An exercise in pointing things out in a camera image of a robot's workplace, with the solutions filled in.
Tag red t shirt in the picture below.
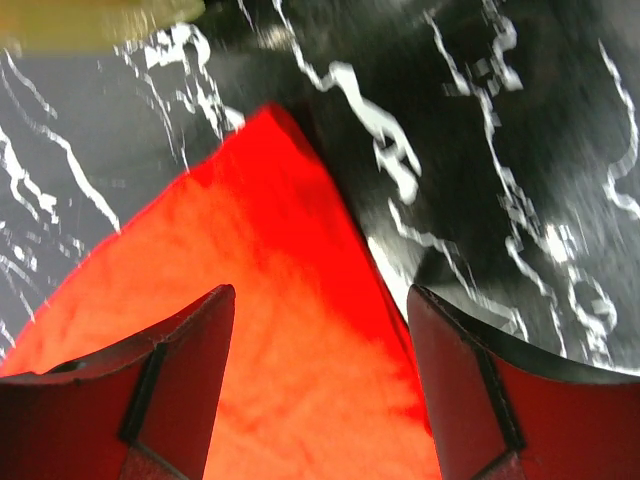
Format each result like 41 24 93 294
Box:
1 105 440 479

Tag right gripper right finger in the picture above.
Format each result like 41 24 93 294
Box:
407 285 639 479

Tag black marbled table mat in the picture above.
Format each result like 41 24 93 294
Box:
1 1 639 375

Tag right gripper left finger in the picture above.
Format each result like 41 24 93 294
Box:
1 285 235 479

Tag olive green plastic bin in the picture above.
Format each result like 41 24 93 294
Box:
1 0 205 53

